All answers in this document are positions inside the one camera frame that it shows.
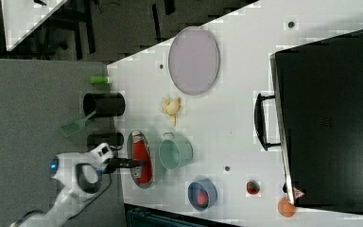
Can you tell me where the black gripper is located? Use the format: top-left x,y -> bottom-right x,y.
103,158 -> 147,174

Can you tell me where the red plush ketchup bottle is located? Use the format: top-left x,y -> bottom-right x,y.
132,131 -> 152,183

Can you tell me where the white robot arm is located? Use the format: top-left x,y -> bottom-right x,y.
10,143 -> 147,227

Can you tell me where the grey-green oval strainer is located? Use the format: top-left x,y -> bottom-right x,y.
127,130 -> 164,189

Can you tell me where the small black cylinder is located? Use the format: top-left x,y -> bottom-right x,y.
87,132 -> 124,150

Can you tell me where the teal metal pot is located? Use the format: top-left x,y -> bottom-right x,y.
159,132 -> 193,170

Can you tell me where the black utensil holder cup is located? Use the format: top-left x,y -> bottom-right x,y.
82,93 -> 126,118

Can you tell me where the blue bowl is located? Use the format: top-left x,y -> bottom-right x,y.
187,179 -> 217,211

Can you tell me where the red strawberry in bowl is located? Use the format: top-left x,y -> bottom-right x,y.
197,190 -> 209,208

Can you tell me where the green marker pen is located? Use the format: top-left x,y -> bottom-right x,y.
90,76 -> 113,84

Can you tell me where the large grey oval plate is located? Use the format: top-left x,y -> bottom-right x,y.
168,26 -> 220,96

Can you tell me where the red strawberry on table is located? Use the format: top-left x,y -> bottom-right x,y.
246,181 -> 260,195

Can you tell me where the orange ball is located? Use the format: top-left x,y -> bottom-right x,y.
277,198 -> 296,218

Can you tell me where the white side table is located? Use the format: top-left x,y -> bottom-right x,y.
0,0 -> 68,51

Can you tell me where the black toaster oven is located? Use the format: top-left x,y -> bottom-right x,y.
270,29 -> 363,215

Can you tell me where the black oven door handle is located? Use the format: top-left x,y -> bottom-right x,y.
254,94 -> 280,150

